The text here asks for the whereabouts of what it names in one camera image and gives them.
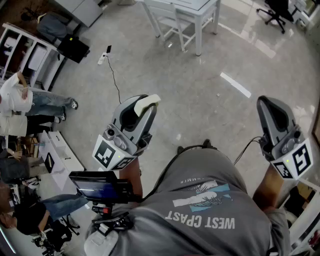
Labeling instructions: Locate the black chest monitor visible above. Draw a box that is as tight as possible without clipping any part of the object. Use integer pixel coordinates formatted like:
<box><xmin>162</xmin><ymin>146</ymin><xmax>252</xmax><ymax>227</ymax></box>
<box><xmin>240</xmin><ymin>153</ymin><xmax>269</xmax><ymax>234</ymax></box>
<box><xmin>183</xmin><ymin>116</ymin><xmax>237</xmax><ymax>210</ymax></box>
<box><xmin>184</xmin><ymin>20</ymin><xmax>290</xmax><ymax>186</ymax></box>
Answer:
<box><xmin>68</xmin><ymin>170</ymin><xmax>135</xmax><ymax>204</ymax></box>

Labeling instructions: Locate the person's right forearm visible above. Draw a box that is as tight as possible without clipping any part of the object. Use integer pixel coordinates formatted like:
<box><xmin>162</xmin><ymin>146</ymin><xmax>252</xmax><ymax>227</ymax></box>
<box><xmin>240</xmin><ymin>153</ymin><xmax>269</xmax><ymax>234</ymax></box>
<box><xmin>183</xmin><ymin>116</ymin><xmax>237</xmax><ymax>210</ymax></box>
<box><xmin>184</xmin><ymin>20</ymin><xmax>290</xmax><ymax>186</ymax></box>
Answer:
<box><xmin>252</xmin><ymin>163</ymin><xmax>287</xmax><ymax>213</ymax></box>

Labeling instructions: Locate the white black-lined table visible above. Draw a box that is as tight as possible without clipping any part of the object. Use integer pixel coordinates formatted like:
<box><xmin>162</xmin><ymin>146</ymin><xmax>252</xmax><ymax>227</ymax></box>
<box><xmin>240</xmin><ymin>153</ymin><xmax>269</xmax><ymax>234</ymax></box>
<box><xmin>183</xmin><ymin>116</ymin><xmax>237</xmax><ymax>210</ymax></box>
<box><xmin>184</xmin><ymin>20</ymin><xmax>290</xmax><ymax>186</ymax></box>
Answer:
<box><xmin>136</xmin><ymin>0</ymin><xmax>222</xmax><ymax>57</ymax></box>

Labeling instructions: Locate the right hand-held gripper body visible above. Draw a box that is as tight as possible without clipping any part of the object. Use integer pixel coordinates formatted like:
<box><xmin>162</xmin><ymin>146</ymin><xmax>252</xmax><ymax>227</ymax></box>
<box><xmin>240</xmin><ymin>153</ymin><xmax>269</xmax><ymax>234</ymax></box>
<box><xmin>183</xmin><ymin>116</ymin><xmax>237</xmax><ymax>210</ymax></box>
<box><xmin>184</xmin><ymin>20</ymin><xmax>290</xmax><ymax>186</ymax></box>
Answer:
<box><xmin>258</xmin><ymin>124</ymin><xmax>314</xmax><ymax>181</ymax></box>

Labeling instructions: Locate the white waist pouch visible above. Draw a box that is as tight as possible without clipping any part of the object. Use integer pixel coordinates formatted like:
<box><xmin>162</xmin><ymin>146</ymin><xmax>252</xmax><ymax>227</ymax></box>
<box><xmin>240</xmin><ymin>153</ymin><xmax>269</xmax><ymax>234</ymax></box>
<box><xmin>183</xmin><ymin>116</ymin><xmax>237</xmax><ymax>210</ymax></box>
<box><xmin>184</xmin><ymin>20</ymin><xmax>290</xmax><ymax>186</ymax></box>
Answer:
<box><xmin>83</xmin><ymin>228</ymin><xmax>120</xmax><ymax>256</ymax></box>

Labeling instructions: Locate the white two-door refrigerator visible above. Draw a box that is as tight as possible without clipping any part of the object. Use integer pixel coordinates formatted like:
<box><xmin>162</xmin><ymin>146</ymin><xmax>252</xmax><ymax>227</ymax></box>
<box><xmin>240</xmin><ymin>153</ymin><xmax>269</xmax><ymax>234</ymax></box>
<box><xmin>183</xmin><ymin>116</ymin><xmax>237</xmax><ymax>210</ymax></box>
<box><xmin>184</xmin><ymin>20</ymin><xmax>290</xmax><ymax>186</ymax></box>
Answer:
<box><xmin>53</xmin><ymin>0</ymin><xmax>104</xmax><ymax>28</ymax></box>

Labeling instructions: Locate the white shelf unit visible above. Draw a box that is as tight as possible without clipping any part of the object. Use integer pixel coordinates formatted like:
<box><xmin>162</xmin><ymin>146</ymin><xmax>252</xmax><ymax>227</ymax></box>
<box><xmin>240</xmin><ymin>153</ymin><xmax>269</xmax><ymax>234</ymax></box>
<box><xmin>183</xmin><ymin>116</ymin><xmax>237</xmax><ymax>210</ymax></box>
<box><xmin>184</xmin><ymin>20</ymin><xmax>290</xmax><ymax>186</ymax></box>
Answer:
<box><xmin>0</xmin><ymin>22</ymin><xmax>66</xmax><ymax>92</ymax></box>

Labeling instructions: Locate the white open shelf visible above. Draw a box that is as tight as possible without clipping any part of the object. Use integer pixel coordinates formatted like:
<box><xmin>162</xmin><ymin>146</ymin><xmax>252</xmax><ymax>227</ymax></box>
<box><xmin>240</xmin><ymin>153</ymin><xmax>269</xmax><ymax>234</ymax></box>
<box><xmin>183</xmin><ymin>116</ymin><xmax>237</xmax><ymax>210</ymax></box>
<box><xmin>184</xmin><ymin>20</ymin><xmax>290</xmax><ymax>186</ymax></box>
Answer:
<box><xmin>281</xmin><ymin>174</ymin><xmax>320</xmax><ymax>256</ymax></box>

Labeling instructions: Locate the wooden frame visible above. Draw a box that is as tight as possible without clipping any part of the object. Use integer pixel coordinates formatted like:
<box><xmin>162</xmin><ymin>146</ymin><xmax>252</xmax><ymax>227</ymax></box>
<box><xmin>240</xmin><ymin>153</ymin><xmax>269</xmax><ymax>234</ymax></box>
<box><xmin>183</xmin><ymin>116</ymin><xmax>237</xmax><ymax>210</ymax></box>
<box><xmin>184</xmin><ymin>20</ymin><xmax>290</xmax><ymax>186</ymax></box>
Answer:
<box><xmin>311</xmin><ymin>99</ymin><xmax>320</xmax><ymax>149</ymax></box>

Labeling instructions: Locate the black box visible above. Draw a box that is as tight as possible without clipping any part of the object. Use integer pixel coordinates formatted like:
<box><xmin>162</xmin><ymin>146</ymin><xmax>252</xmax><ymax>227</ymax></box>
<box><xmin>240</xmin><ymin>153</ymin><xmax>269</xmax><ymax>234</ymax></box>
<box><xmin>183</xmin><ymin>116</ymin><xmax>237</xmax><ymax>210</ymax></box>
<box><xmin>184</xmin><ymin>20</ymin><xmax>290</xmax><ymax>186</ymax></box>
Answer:
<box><xmin>56</xmin><ymin>33</ymin><xmax>91</xmax><ymax>64</ymax></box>

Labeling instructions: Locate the black floor cable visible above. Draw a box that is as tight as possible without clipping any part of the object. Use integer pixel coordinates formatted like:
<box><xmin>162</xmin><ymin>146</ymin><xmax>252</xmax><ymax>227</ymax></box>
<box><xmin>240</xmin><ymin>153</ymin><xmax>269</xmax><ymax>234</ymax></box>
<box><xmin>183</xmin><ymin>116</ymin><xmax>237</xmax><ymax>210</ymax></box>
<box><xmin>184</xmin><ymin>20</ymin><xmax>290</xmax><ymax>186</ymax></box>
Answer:
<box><xmin>106</xmin><ymin>55</ymin><xmax>123</xmax><ymax>105</ymax></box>

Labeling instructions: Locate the black office chair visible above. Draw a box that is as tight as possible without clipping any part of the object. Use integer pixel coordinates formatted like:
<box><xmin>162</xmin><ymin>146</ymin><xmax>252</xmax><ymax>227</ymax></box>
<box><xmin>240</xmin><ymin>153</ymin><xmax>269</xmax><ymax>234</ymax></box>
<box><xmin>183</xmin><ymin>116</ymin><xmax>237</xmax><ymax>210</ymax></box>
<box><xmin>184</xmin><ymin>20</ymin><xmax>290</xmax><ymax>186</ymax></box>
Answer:
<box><xmin>31</xmin><ymin>214</ymin><xmax>81</xmax><ymax>254</ymax></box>
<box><xmin>256</xmin><ymin>0</ymin><xmax>295</xmax><ymax>35</ymax></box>

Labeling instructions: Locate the grey backpack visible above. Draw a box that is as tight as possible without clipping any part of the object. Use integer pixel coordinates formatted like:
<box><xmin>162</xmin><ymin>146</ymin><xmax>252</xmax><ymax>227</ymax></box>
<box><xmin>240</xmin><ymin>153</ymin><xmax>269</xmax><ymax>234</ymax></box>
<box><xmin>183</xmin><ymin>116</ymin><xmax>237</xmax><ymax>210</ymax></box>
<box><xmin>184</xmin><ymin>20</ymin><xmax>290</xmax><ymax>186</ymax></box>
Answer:
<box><xmin>36</xmin><ymin>12</ymin><xmax>74</xmax><ymax>42</ymax></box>

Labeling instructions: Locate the white slatted chair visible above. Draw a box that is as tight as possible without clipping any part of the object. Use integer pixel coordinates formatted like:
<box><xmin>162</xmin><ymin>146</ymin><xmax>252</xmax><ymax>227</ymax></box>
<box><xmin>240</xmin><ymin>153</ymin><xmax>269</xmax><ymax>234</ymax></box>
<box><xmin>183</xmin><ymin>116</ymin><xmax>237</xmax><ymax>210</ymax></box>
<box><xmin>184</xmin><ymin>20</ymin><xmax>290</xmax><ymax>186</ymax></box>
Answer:
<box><xmin>143</xmin><ymin>0</ymin><xmax>199</xmax><ymax>52</ymax></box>

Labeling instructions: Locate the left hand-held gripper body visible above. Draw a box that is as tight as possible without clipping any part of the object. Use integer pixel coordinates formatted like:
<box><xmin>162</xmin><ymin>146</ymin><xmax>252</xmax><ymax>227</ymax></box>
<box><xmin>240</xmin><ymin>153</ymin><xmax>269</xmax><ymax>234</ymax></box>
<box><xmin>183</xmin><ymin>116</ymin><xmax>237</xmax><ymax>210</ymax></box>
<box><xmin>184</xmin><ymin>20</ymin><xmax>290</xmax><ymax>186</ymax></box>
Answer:
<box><xmin>91</xmin><ymin>123</ymin><xmax>153</xmax><ymax>173</ymax></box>

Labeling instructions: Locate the black tablet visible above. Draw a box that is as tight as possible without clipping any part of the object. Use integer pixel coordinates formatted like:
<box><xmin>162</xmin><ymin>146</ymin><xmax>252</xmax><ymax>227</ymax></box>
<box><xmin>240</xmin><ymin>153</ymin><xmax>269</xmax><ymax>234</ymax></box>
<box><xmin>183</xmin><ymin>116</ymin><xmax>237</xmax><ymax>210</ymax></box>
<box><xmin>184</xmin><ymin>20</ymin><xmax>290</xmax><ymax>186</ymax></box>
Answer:
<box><xmin>43</xmin><ymin>152</ymin><xmax>56</xmax><ymax>174</ymax></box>

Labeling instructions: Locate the person's left forearm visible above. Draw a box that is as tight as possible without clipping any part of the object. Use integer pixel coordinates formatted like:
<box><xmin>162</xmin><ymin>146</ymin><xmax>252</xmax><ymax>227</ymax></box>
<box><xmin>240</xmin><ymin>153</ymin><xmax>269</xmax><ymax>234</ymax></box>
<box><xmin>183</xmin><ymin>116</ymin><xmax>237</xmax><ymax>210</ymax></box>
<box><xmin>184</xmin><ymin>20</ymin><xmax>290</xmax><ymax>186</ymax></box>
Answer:
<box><xmin>118</xmin><ymin>157</ymin><xmax>144</xmax><ymax>202</ymax></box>

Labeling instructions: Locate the white drawer cabinet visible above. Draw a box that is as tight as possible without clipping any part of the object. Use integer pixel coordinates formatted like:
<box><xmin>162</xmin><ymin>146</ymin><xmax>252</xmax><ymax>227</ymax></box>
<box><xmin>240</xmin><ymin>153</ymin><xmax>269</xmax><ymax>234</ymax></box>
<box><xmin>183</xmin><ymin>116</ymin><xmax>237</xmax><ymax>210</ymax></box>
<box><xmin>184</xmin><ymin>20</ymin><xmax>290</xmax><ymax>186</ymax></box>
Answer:
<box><xmin>38</xmin><ymin>129</ymin><xmax>85</xmax><ymax>191</ymax></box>

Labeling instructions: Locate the black mount with red button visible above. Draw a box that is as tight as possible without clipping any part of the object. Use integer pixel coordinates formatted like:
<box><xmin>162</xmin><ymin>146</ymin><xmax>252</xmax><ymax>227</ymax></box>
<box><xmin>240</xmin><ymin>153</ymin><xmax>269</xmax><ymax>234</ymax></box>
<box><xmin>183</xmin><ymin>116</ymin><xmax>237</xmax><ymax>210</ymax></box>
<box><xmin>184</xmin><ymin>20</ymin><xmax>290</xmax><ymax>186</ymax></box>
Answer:
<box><xmin>91</xmin><ymin>201</ymin><xmax>136</xmax><ymax>232</ymax></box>

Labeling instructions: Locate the grey printed t-shirt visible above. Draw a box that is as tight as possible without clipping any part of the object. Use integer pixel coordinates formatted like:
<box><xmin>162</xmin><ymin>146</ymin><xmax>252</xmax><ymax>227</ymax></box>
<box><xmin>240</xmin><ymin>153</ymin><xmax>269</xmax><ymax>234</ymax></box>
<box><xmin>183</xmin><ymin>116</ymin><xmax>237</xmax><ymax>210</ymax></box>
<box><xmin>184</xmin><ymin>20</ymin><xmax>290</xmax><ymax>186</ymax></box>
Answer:
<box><xmin>109</xmin><ymin>147</ymin><xmax>292</xmax><ymax>256</ymax></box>

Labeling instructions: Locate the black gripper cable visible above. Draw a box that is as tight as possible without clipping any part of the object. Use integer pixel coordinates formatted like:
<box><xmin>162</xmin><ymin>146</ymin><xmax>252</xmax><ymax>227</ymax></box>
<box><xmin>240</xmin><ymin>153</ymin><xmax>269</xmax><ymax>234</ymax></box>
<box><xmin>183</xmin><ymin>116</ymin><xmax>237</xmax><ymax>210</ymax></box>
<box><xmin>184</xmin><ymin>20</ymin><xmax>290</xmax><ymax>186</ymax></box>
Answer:
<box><xmin>233</xmin><ymin>136</ymin><xmax>263</xmax><ymax>166</ymax></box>

